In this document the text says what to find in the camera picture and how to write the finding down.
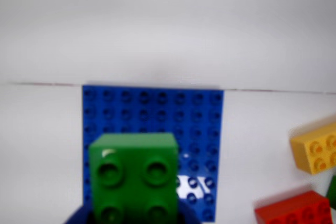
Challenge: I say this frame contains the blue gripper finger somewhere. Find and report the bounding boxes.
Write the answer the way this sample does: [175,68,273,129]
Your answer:
[178,200,203,224]
[62,204,92,224]

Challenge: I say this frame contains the green 2x4 block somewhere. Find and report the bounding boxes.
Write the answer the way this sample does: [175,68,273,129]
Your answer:
[88,132,180,224]

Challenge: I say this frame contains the red 2x4 block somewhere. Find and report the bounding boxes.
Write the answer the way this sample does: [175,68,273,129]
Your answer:
[254,189,333,224]

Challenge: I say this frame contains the yellow 2x4 block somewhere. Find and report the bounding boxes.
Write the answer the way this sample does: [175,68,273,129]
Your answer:
[289,115,336,175]

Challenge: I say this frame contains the green 2x2 block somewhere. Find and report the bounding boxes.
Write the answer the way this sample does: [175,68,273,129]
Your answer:
[326,175,336,205]

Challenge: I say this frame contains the blue 8x8 baseplate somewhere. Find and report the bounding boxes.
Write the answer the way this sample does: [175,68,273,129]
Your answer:
[82,84,225,222]

